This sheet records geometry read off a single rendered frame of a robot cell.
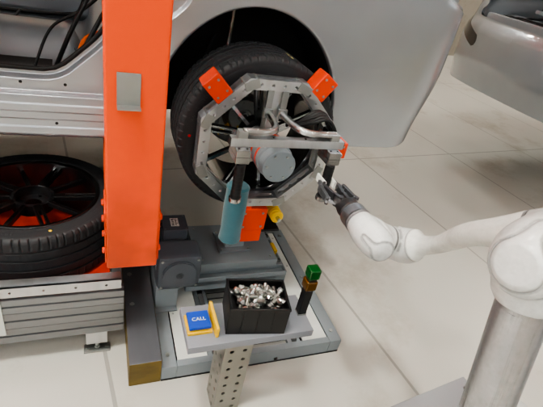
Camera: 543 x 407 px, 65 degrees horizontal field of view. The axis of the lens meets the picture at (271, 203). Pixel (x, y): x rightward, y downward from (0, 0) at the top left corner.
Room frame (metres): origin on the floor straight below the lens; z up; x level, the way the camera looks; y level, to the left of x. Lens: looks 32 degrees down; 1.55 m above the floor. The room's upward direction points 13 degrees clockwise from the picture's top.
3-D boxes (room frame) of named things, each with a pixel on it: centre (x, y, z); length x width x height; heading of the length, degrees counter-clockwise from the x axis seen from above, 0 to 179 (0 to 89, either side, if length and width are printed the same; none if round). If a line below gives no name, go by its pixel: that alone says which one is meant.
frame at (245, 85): (1.54, 0.08, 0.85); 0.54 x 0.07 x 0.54; 116
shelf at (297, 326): (1.02, -0.01, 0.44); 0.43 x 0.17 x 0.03; 116
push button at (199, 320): (0.94, 0.14, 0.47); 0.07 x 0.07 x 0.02; 26
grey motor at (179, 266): (1.47, 0.39, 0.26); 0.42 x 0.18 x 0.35; 26
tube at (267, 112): (1.39, 0.11, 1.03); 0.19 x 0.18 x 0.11; 26
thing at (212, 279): (1.69, 0.15, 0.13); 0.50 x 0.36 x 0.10; 116
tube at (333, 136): (1.47, -0.06, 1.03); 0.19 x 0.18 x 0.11; 26
